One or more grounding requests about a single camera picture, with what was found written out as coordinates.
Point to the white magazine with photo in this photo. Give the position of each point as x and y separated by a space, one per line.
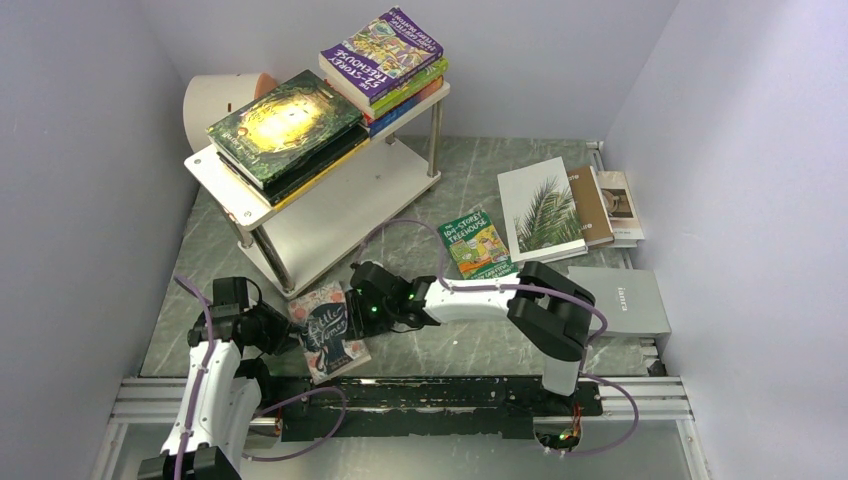
621 211

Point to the blue orange book in stack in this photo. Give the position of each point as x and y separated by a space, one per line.
374 125

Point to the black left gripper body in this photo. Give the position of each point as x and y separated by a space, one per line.
276 329

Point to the green treehouse book in stack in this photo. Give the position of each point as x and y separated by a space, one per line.
407 89

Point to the white palm leaf book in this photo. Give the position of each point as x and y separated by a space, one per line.
540 215

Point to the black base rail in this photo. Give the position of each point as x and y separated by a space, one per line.
347 407

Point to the floral Little Women book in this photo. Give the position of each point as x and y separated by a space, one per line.
322 317

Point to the black Moon and Sixpence book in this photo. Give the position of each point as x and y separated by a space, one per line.
276 161

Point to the white two-tier shelf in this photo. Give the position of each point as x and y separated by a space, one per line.
296 246

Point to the green 104-storey treehouse book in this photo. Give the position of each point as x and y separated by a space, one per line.
476 247

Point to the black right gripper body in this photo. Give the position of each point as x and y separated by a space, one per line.
367 319

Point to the brown cover book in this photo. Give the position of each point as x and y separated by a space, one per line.
595 225

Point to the dark green garden book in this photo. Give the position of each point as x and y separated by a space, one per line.
303 100

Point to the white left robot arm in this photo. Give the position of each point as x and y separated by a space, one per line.
223 389

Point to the yellow Little Prince book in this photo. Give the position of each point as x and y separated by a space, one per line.
320 177

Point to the white tape roll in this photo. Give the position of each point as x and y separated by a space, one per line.
209 98

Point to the purple treehouse book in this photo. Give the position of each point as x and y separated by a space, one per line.
377 59

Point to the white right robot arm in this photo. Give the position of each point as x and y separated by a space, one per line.
553 312

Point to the grey laptop box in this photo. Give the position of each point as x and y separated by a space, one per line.
630 299

